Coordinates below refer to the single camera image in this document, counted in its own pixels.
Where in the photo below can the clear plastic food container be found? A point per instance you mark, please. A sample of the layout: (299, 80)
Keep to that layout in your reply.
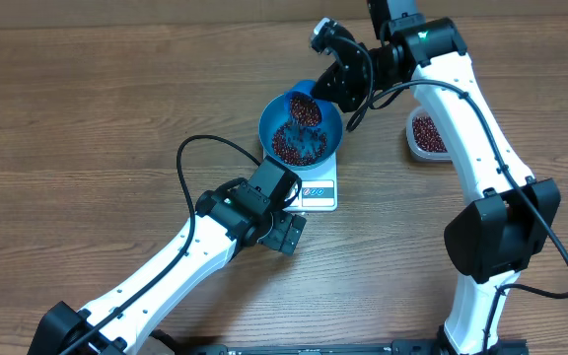
(416, 152)

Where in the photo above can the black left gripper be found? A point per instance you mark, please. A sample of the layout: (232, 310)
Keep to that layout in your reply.
(276, 240)

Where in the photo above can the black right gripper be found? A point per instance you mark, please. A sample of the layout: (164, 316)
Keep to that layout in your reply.
(344, 94)

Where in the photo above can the red adzuki beans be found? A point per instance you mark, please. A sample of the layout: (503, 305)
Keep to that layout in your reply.
(426, 135)

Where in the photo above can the white digital kitchen scale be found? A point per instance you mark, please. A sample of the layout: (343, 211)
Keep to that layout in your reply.
(319, 191)

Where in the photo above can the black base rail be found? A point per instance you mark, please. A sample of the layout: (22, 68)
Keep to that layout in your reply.
(397, 347)

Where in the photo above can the teal plastic bowl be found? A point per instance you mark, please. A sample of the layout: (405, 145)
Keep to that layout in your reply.
(275, 114)

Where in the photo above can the blue plastic measuring scoop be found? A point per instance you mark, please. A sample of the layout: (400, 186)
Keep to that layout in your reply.
(301, 106)

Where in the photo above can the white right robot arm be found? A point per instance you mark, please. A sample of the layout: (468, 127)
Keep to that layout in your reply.
(508, 212)

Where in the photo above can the red beans in bowl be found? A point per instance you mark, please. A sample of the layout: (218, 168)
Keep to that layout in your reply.
(298, 145)

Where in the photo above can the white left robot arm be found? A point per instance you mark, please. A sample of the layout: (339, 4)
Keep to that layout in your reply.
(238, 214)

